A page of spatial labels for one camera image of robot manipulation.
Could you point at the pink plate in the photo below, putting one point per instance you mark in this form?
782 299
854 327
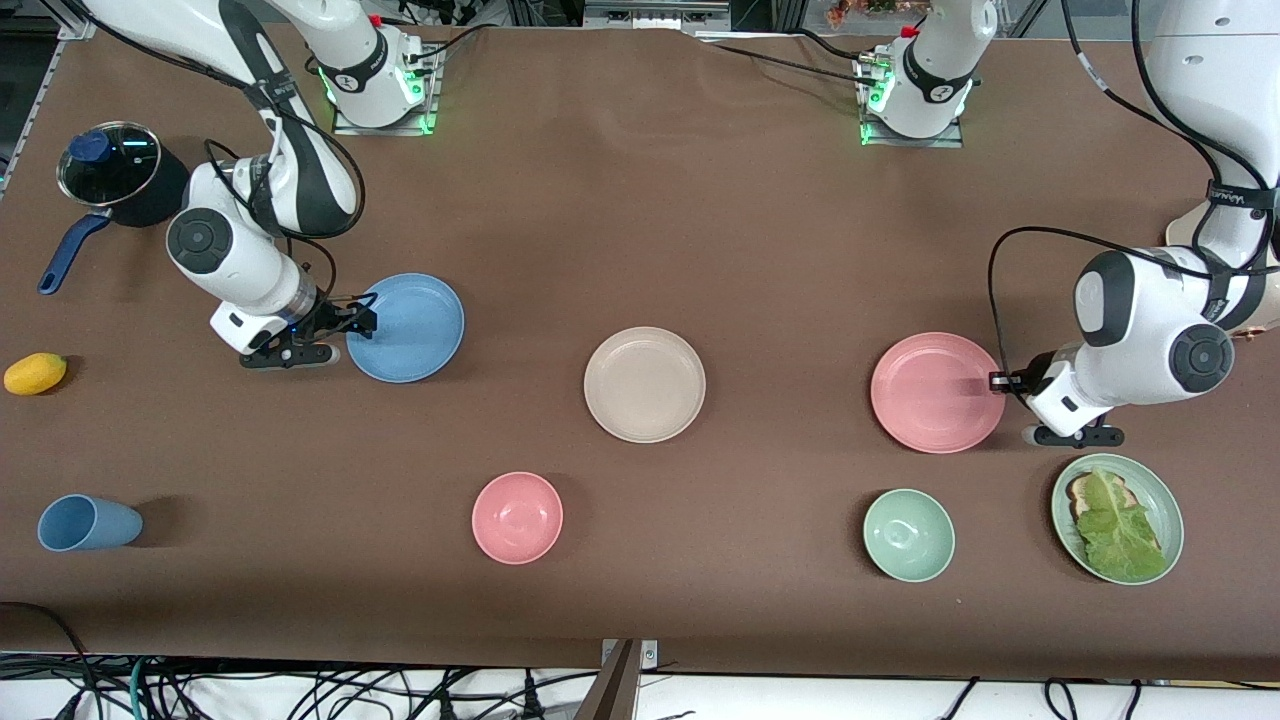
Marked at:
935 395

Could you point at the green bowl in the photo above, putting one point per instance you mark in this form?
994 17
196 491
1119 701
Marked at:
908 535

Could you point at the grey metal box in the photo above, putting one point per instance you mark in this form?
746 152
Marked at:
650 15

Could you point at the pink bowl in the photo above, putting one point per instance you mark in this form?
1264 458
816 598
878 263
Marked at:
517 518

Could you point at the green lettuce leaf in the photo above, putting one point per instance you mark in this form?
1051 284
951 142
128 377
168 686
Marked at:
1120 540

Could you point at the glass lid with blue knob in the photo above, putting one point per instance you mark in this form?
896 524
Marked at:
125 170

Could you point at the green plate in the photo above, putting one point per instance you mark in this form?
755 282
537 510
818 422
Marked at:
1158 495

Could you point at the toast slice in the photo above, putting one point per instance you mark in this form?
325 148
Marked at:
1076 492

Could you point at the blue cup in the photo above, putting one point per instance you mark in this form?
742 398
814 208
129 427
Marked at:
100 525

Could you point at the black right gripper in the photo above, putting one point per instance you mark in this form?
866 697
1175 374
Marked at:
333 317

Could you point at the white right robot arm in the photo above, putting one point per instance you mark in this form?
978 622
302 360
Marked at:
240 260

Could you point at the beige plate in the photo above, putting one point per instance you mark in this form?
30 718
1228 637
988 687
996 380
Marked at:
645 385

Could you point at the blue plate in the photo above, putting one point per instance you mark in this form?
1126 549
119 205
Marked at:
415 330

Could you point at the yellow mango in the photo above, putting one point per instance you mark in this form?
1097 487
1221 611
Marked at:
35 374

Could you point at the silver metal bracket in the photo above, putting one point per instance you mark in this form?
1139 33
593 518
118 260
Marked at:
650 655

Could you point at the brown table cover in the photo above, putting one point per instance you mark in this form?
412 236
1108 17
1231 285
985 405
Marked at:
780 250

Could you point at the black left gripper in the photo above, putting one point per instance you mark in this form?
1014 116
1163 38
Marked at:
1022 382

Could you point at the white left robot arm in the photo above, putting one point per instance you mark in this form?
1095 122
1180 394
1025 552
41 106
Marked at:
1140 320

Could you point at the dark metal post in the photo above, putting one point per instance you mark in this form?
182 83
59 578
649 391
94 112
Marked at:
618 690

